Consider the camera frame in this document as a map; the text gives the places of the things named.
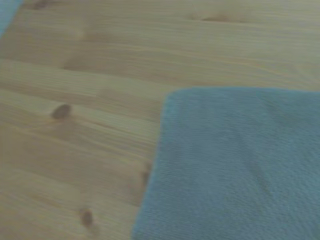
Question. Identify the grey terry cloth towel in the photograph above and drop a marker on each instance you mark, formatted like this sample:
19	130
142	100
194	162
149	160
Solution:
237	170

